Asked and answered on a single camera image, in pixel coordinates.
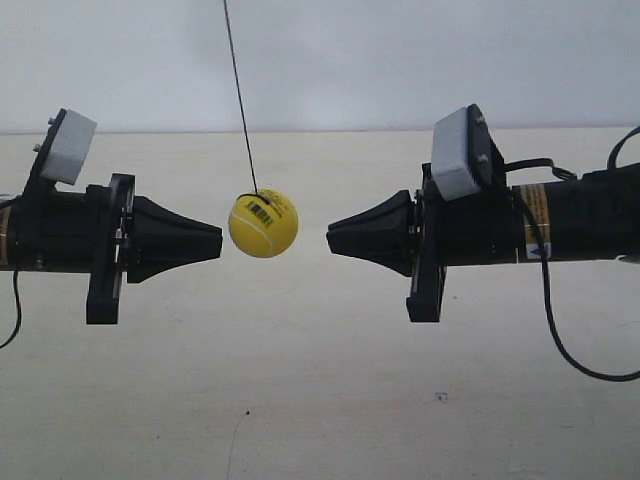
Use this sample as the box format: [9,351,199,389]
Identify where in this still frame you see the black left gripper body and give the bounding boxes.
[86,173,135,325]

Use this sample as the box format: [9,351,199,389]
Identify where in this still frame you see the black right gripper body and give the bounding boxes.
[406,163,446,323]

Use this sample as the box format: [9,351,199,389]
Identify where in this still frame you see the yellow tennis ball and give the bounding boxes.
[228,188,299,259]

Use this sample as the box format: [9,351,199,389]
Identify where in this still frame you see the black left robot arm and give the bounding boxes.
[1,108,223,325]

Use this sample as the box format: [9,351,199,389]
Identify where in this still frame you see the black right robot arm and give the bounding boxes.
[326,104,639,323]

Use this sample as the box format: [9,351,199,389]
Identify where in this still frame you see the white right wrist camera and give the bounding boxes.
[431,107,480,201]

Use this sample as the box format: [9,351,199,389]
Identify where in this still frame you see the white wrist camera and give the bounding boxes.
[431,107,480,201]
[40,109,97,185]

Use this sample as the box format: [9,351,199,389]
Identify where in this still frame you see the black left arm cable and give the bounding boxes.
[0,267,23,350]

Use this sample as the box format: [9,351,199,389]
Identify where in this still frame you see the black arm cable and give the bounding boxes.
[0,267,23,350]
[502,124,640,383]

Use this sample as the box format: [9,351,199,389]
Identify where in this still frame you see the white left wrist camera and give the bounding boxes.
[40,109,97,185]

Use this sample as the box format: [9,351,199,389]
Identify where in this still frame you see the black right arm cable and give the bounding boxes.
[502,124,640,383]

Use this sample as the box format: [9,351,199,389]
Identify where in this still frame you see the thin black hanging string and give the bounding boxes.
[222,0,261,195]

